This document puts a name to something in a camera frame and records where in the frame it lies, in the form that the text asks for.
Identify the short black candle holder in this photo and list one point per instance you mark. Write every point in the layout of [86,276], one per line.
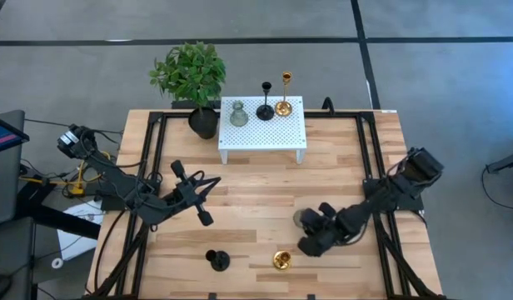
[220,261]

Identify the tall gold candle holder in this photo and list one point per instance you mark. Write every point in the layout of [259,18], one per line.
[283,109]

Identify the smoky glass candle holder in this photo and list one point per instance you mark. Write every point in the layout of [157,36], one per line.
[297,217]
[238,117]

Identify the short gold candle holder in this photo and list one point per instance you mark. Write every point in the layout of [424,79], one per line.
[281,261]

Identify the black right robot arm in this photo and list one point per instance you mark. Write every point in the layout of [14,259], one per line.
[389,191]

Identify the black plant pot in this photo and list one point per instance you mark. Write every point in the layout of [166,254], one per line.
[203,123]

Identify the white paper sheet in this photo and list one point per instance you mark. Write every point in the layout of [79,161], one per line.
[73,241]

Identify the yellow clamp tool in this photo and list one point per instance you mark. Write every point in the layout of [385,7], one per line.
[78,187]

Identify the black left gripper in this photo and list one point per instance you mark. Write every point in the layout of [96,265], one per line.
[190,193]

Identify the grey stand leg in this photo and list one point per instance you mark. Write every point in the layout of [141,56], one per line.
[506,163]

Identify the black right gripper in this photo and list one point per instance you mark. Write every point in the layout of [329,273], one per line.
[319,239]

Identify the white perforated metal shelf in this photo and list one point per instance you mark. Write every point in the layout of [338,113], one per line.
[265,137]

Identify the white tape roll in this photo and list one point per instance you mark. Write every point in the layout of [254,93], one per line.
[53,263]

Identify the dark flat monitor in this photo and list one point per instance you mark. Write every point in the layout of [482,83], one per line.
[2,135]

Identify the tall black candle holder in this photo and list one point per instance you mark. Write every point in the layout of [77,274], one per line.
[265,112]

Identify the green leafy plant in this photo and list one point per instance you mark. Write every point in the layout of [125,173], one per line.
[190,75]

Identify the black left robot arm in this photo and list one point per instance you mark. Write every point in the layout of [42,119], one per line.
[115,179]

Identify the grey cabinet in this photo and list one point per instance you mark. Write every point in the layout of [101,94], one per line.
[6,183]

